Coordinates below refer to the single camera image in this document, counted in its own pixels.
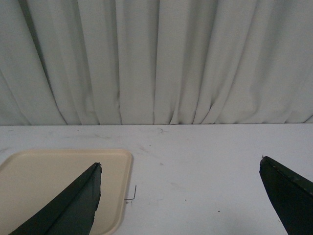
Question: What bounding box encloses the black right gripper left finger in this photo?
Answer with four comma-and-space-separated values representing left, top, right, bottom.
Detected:
11, 163, 102, 235

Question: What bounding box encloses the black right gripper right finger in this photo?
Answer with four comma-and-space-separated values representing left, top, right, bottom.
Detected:
259, 156, 313, 235

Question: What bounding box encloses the beige rectangular plastic tray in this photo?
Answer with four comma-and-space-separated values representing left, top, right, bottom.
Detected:
0, 149, 133, 235

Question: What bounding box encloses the white pleated curtain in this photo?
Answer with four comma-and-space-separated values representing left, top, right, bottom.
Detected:
0, 0, 313, 125

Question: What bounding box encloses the small bent metal wire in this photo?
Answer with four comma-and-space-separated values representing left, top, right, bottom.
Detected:
125, 185, 137, 204

